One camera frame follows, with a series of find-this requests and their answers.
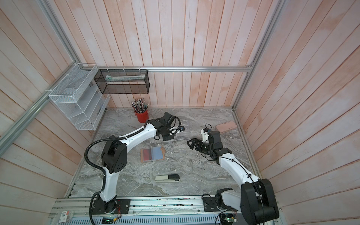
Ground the white wire mesh shelf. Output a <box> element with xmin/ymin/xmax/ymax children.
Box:
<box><xmin>49</xmin><ymin>63</ymin><xmax>110</xmax><ymax>131</ymax></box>

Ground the pink pencil case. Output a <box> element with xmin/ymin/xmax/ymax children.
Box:
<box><xmin>216</xmin><ymin>121</ymin><xmax>237</xmax><ymax>134</ymax></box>

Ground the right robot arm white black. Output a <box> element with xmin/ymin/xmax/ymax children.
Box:
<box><xmin>187</xmin><ymin>129</ymin><xmax>279</xmax><ymax>225</ymax></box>

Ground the bundle of pencils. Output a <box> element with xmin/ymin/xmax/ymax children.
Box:
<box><xmin>131</xmin><ymin>98</ymin><xmax>148</xmax><ymax>113</ymax></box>

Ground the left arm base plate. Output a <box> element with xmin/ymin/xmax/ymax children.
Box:
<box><xmin>91</xmin><ymin>197</ymin><xmax>131</xmax><ymax>215</ymax></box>

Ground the small white label box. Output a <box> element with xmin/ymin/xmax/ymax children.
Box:
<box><xmin>59</xmin><ymin>211</ymin><xmax>74</xmax><ymax>224</ymax></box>

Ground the beige black stapler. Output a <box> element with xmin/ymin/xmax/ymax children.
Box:
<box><xmin>155</xmin><ymin>174</ymin><xmax>180</xmax><ymax>183</ymax></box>

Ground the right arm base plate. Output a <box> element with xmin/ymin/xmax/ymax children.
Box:
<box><xmin>201</xmin><ymin>194</ymin><xmax>222</xmax><ymax>212</ymax></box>

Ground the aluminium front rail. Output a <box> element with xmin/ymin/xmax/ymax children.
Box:
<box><xmin>46</xmin><ymin>196</ymin><xmax>246</xmax><ymax>225</ymax></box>

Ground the black mesh wall basket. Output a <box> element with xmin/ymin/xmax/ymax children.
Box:
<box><xmin>94</xmin><ymin>68</ymin><xmax>150</xmax><ymax>94</ymax></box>

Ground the black corrugated cable hose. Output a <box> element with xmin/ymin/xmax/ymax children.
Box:
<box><xmin>83</xmin><ymin>115</ymin><xmax>182</xmax><ymax>225</ymax></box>

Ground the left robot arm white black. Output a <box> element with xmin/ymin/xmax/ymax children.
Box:
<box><xmin>99</xmin><ymin>112</ymin><xmax>185</xmax><ymax>203</ymax></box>

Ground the red pencil cup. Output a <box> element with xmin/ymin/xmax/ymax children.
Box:
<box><xmin>134</xmin><ymin>110</ymin><xmax>149</xmax><ymax>123</ymax></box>

